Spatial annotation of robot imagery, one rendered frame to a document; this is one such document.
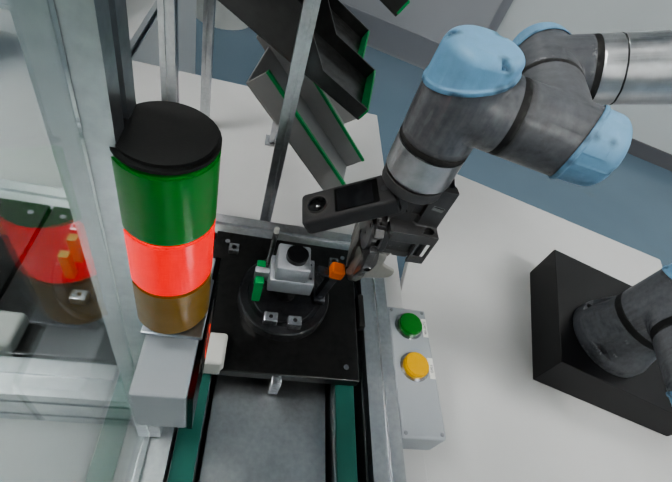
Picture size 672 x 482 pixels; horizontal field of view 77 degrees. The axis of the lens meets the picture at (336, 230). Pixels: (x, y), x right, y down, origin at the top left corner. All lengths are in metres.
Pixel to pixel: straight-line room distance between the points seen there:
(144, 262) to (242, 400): 0.44
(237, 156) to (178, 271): 0.81
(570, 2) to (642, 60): 3.20
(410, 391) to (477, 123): 0.43
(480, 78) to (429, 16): 3.33
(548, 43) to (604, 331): 0.56
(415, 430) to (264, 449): 0.21
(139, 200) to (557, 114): 0.34
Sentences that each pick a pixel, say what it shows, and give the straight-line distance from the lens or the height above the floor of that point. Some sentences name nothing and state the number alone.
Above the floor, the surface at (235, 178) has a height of 0.86.
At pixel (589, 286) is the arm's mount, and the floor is 0.95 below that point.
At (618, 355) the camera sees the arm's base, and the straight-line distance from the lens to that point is 0.94.
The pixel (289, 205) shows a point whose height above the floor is 0.86.
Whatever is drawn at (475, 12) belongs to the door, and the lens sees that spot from 3.68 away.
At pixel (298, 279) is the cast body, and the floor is 1.06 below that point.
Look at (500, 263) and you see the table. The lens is 1.09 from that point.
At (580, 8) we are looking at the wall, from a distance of 3.77.
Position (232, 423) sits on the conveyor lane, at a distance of 0.66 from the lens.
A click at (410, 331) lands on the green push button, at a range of 0.72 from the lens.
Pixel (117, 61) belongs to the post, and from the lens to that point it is 0.20.
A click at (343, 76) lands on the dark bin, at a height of 1.21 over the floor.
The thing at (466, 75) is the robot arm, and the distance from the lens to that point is 0.38.
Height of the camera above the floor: 1.55
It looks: 47 degrees down
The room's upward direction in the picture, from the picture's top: 22 degrees clockwise
